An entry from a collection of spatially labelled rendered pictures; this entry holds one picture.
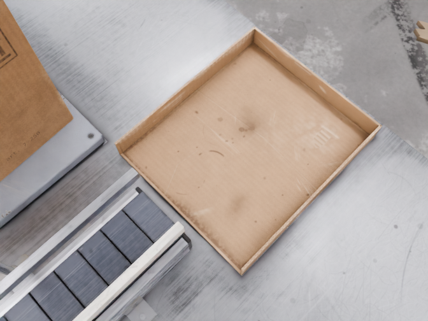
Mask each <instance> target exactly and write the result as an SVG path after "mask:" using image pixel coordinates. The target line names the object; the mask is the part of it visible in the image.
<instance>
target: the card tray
mask: <svg viewBox="0 0 428 321"><path fill-rule="evenodd" d="M381 127H382V125H381V124H379V123H378V122H377V121H376V120H374V119H373V118H372V117H370V116H369V115H368V114H367V113H365V112H364V111H362V110H361V109H360V108H359V107H358V106H356V105H355V104H353V102H351V101H350V100H349V99H347V98H346V97H345V96H344V95H342V94H341V93H340V92H338V91H337V90H336V89H335V88H333V87H332V86H330V85H329V84H328V83H327V82H325V81H324V80H323V79H321V77H319V76H318V75H316V74H315V73H314V72H313V71H312V70H310V69H309V68H307V67H306V66H305V65H304V64H303V63H301V62H300V61H298V60H297V59H296V58H295V57H293V56H292V55H291V54H289V53H288V52H287V51H286V50H284V49H283V48H282V47H281V46H280V45H278V44H277V43H275V42H274V41H273V40H272V39H271V38H269V37H268V36H266V35H265V34H264V33H263V32H261V31H260V30H259V29H258V28H256V27H255V26H254V27H253V28H251V29H250V30H249V31H248V32H247V33H246V34H244V35H243V36H242V37H240V39H239V40H237V41H236V42H235V43H233V44H232V45H231V46H230V47H229V48H228V49H227V50H225V51H224V52H223V53H221V54H220V55H219V56H218V57H217V58H216V59H215V60H213V61H212V62H211V63H209V64H208V65H207V66H206V67H205V68H204V69H202V70H201V71H200V72H199V73H198V74H196V75H195V76H194V77H193V78H192V79H190V80H189V81H188V82H187V83H186V84H185V85H183V86H182V87H181V88H180V89H178V90H177V91H176V92H175V93H174V94H173V95H171V96H170V97H169V98H167V99H166V100H165V101H164V102H163V103H162V104H160V105H159V106H158V107H157V108H156V109H154V110H153V111H152V112H151V113H150V114H148V115H147V116H146V117H145V118H144V119H143V120H141V121H140V122H139V123H138V124H136V125H135V126H134V127H133V128H132V129H131V130H130V131H128V132H127V133H126V134H124V135H123V136H122V137H121V138H120V139H119V140H117V141H116V142H115V146H116V148H117V150H118V152H119V154H120V155H121V156H122V157H123V158H124V159H125V160H126V161H127V162H128V163H129V164H130V165H131V166H132V167H133V168H134V169H135V170H136V171H137V172H138V173H139V174H140V175H141V176H142V177H143V178H144V179H145V180H146V181H147V182H148V183H149V184H150V185H151V186H152V187H153V188H154V189H155V190H156V191H157V192H158V193H159V194H160V195H161V196H162V197H163V198H164V199H165V200H166V201H167V202H168V203H169V204H170V205H171V206H172V207H173V208H174V209H175V210H176V211H177V212H178V213H179V214H180V215H181V216H182V217H183V218H184V219H185V220H186V221H187V222H188V223H189V224H190V225H191V226H192V227H193V228H194V229H195V230H196V231H197V232H198V233H199V234H200V235H201V236H202V237H203V238H204V239H205V240H206V241H207V242H208V243H209V244H210V245H211V246H212V247H213V248H214V249H215V250H216V251H217V252H218V253H219V254H220V255H221V256H222V257H223V258H224V259H225V260H226V261H227V262H228V263H229V264H230V265H231V266H232V267H233V268H234V269H235V270H236V271H237V272H238V273H239V274H240V275H243V273H244V272H245V271H246V270H247V269H248V268H249V267H250V266H251V265H252V264H253V263H254V262H255V261H256V260H257V259H258V258H259V257H260V256H261V255H262V254H263V253H264V252H265V251H266V250H267V249H268V248H269V247H270V246H271V245H272V243H273V242H274V241H275V240H276V239H277V238H278V237H279V236H280V235H281V234H282V233H283V232H284V231H285V230H286V228H287V227H288V226H289V225H290V224H291V223H292V222H293V221H294V220H295V219H296V218H297V217H298V216H299V215H300V214H301V213H302V212H303V211H304V210H305V209H306V208H307V207H308V206H309V205H310V204H311V203H312V202H313V201H314V200H315V198H316V197H317V196H318V195H319V194H320V193H321V192H322V191H323V190H324V189H325V188H326V187H327V186H328V185H329V184H330V183H331V182H332V181H333V179H335V177H337V176H338V175H339V174H340V172H342V170H343V169H344V168H345V167H346V166H347V165H348V164H349V163H350V162H351V161H352V160H353V159H354V158H355V157H356V156H357V154H358V153H359V152H360V151H361V150H362V149H363V148H364V147H365V146H366V145H367V144H368V143H369V142H370V141H371V140H372V139H373V138H374V137H375V135H376V134H377V132H378V131H379V130H380V129H381Z"/></svg>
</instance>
